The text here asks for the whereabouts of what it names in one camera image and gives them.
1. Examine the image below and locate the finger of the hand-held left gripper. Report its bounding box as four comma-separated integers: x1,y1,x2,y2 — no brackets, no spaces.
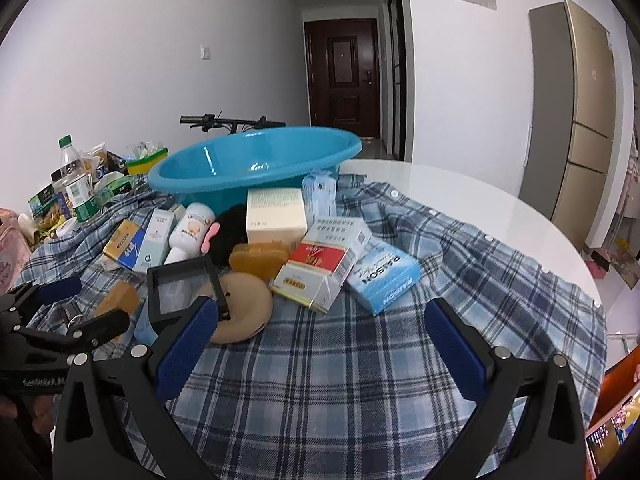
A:
15,308,131,357
0,277,82,322

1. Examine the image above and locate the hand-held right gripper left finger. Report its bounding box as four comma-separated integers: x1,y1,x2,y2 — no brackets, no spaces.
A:
52,296,221,480

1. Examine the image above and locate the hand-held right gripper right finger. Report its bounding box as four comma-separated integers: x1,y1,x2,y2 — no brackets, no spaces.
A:
424,297,587,480

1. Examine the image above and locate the small amber brown block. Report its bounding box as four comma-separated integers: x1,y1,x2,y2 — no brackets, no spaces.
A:
95,281,142,321

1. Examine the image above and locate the black framed display box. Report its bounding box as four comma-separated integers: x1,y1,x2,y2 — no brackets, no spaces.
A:
146,255,231,333

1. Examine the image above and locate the white teal box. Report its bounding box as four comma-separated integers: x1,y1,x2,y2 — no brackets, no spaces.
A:
132,207,183,273

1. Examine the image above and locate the blue plastic basin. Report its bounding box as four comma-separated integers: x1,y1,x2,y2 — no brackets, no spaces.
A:
148,127,362,221

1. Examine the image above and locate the light blue box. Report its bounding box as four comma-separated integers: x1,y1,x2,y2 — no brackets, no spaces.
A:
301,171,338,231

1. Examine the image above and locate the person's left hand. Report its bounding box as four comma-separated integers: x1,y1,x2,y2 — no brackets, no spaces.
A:
0,394,57,436

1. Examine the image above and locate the light blue packet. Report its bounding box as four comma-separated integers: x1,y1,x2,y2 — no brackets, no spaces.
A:
132,300,161,348

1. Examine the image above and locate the pink blanket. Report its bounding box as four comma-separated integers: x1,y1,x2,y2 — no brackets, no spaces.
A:
0,207,33,293

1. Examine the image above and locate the yellow blue box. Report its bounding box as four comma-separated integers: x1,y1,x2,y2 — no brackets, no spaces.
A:
102,220,148,271

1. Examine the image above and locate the pile of snack packets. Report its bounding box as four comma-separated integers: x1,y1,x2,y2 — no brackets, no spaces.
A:
27,142,151,241

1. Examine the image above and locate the clear water bottle green label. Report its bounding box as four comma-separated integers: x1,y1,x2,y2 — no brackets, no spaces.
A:
57,135,98,224

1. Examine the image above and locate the blue white box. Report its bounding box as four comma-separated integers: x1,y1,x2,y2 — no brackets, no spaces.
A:
345,239,422,317

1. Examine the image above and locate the pink hair clip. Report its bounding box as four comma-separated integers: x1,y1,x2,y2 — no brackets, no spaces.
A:
200,222,222,256

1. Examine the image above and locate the white lotion bottle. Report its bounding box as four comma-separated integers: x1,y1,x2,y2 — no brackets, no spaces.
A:
164,202,217,266

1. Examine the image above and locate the black cloth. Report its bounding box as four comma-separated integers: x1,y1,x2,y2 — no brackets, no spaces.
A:
207,208,248,267

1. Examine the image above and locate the blue plaid shirt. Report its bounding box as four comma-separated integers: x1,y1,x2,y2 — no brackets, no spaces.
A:
10,172,608,480

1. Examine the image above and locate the red white box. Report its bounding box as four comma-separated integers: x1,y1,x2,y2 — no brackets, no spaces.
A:
270,242,358,315

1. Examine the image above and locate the yellow green packet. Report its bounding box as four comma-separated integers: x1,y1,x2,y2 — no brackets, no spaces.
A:
125,147,168,177

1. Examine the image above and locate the cream box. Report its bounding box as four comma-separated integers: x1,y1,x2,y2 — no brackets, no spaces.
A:
246,188,308,251

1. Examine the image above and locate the orange seat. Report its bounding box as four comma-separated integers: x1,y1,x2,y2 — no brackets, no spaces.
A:
587,357,640,431

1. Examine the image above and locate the grey white box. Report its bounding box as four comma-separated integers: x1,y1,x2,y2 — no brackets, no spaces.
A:
300,217,373,281

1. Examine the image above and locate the lit screen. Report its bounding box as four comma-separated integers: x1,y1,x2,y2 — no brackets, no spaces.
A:
585,395,640,478

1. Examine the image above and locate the framed picture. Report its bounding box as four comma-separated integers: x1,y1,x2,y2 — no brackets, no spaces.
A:
607,237,640,288

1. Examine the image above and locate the gold grey refrigerator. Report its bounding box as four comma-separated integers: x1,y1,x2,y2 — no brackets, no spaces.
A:
517,0,618,251

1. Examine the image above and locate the dark glass sliding door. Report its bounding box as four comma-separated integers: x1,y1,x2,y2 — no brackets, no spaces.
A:
385,0,408,161

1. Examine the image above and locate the dark brown entrance door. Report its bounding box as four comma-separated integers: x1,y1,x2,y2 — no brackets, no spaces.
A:
304,18,379,139

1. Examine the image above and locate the black scooter handlebar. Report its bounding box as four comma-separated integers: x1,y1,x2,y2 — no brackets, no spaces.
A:
180,114,286,136

